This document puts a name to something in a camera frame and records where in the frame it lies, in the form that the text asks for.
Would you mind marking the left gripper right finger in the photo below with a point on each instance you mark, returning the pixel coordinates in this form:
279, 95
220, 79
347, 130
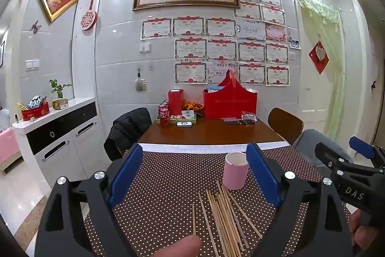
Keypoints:
325, 227

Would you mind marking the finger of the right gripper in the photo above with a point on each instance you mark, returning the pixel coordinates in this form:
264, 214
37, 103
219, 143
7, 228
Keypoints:
361, 147
330, 159

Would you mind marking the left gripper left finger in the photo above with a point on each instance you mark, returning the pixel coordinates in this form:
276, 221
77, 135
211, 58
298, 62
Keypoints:
62, 230

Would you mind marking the person's right hand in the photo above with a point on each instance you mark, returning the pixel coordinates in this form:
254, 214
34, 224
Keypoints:
361, 235

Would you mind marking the person's left hand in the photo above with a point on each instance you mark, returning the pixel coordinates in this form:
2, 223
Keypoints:
185, 247

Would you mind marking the brown wooden chair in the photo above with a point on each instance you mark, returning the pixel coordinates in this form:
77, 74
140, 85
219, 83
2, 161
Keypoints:
288, 126

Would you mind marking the white sideboard cabinet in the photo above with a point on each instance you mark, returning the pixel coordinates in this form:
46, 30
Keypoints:
67, 142

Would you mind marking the pink cylindrical utensil holder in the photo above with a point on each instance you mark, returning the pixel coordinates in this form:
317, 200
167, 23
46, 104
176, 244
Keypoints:
235, 171

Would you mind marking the red diamond door decoration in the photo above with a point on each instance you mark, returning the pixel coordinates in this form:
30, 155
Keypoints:
319, 57

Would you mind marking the brown polka dot tablecloth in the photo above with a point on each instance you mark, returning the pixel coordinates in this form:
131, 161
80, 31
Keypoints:
158, 209

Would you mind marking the dark snack packet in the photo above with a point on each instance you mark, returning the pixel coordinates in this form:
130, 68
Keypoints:
246, 118

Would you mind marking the pink box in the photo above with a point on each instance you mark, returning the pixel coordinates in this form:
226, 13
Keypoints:
8, 144

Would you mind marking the award certificate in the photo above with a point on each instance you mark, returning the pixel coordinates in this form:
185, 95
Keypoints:
156, 28
190, 73
277, 75
220, 27
188, 26
189, 48

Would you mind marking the black jacket on chair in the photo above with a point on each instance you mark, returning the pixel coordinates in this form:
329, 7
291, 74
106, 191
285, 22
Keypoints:
126, 130

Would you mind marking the red tin box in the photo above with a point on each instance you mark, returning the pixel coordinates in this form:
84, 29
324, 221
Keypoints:
37, 112

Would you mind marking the small potted green plant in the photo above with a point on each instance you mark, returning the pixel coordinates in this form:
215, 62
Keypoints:
60, 102

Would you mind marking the red gift bag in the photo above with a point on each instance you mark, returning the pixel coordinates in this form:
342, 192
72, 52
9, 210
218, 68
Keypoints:
230, 100

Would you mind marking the green door curtain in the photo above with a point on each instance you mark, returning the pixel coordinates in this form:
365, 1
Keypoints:
323, 25

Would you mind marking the red cola can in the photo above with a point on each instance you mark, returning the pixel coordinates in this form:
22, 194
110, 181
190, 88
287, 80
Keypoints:
164, 117

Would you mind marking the white small device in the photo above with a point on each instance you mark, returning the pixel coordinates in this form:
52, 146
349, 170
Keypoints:
184, 124

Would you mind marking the green flat box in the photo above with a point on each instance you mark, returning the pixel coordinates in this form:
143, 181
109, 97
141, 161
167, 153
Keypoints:
174, 119

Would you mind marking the hanging round brush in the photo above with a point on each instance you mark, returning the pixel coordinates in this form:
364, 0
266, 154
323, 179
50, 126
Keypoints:
140, 83

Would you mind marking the orange snack bag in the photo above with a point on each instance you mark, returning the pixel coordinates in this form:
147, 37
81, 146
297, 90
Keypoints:
189, 105

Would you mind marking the red tall box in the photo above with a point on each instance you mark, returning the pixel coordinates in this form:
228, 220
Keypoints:
175, 101

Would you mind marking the round red paper ornament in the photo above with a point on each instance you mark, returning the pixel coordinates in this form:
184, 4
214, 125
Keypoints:
89, 18

